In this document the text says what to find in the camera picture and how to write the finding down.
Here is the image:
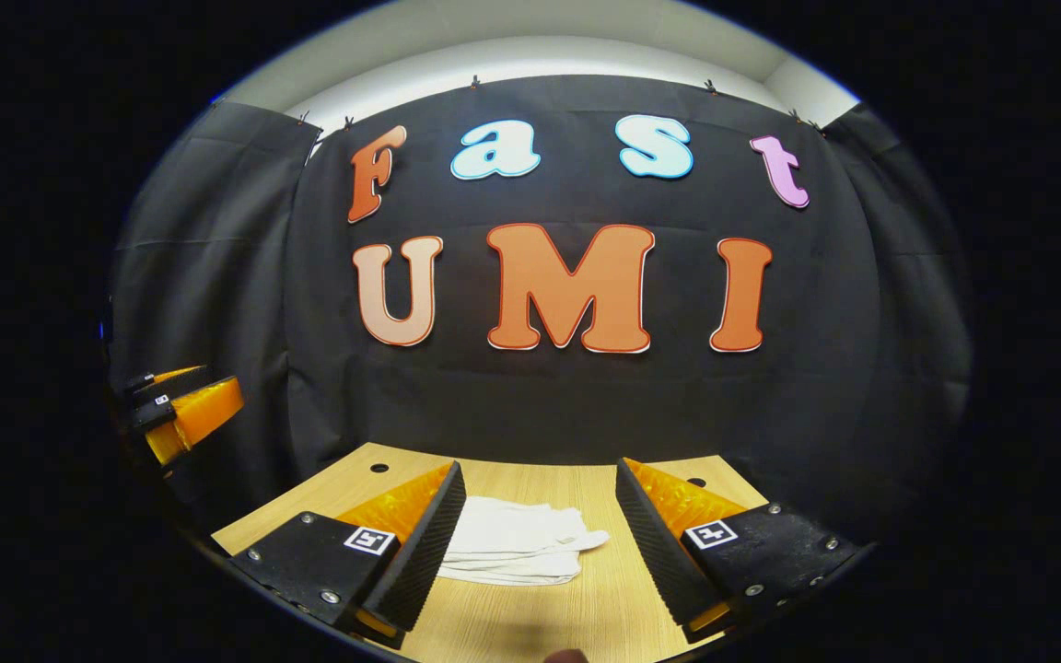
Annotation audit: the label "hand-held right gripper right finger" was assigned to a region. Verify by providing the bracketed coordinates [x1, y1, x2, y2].
[616, 457, 865, 644]

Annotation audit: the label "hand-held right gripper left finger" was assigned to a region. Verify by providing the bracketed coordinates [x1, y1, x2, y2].
[228, 460, 467, 641]

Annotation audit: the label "white jeans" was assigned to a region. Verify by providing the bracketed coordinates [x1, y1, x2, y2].
[438, 496, 612, 587]

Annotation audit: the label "black backdrop cloth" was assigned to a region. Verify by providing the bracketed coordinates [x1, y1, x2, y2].
[107, 74, 974, 553]

